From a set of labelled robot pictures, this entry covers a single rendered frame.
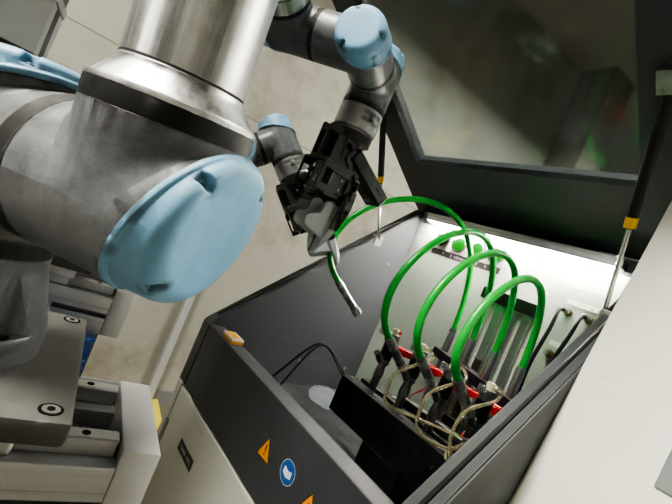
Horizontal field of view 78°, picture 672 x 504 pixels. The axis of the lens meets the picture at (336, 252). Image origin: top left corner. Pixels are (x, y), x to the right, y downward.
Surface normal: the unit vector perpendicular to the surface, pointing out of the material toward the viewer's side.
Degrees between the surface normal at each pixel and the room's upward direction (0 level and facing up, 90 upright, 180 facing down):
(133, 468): 90
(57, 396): 0
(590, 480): 76
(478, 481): 90
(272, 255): 90
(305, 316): 90
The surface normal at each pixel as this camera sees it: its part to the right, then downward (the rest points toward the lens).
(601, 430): -0.60, -0.52
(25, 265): 0.92, 0.37
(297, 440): -0.72, -0.30
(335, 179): 0.58, 0.25
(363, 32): -0.21, -0.08
